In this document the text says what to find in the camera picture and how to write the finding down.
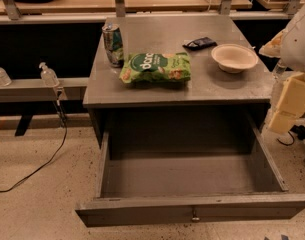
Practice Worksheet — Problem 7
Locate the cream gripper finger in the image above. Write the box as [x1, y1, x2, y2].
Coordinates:
[277, 73, 305, 118]
[268, 111, 296, 134]

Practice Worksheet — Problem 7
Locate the green rice chip bag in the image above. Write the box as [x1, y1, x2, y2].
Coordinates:
[119, 52, 191, 84]

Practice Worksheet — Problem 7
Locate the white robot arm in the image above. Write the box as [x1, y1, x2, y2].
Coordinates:
[268, 4, 305, 134]

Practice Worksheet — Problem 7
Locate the metal drawer knob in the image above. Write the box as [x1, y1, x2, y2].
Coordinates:
[191, 208, 200, 223]

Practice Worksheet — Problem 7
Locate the open grey top drawer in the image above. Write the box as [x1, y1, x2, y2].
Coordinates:
[76, 109, 305, 227]

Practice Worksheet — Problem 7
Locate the wooden desk top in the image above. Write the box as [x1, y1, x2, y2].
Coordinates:
[16, 0, 222, 14]

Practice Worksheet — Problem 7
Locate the grey cabinet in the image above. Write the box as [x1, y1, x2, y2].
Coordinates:
[83, 16, 273, 140]

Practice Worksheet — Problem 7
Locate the white paper bowl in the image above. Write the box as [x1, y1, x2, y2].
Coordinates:
[211, 44, 258, 74]

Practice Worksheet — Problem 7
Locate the black snack packet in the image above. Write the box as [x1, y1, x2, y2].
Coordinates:
[183, 37, 217, 51]

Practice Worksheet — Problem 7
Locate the crushed soda can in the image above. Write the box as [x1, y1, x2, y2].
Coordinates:
[102, 23, 124, 67]

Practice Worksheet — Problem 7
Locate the clear sanitizer pump bottle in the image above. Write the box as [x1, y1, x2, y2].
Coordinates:
[39, 62, 59, 87]

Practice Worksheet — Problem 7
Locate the clear bottle at left edge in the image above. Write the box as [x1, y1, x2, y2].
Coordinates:
[0, 67, 12, 86]

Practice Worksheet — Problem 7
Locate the black cables right floor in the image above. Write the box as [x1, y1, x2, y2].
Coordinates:
[276, 124, 305, 176]

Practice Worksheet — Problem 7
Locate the grey metal shelf rail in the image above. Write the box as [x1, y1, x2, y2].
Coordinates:
[0, 77, 88, 103]

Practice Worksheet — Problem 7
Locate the black floor cable left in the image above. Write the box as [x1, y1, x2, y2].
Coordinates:
[0, 87, 69, 195]

